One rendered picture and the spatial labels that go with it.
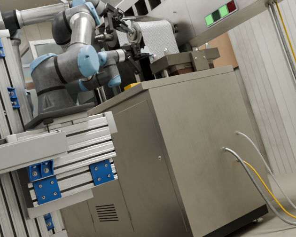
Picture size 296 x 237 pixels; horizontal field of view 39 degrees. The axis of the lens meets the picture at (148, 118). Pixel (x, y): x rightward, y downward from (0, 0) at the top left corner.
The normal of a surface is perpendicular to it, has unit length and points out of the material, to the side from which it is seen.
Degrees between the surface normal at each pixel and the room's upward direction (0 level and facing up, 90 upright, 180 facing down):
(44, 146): 90
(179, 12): 90
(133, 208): 90
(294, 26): 90
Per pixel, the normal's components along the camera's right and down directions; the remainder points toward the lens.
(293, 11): -0.82, 0.21
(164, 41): 0.55, -0.22
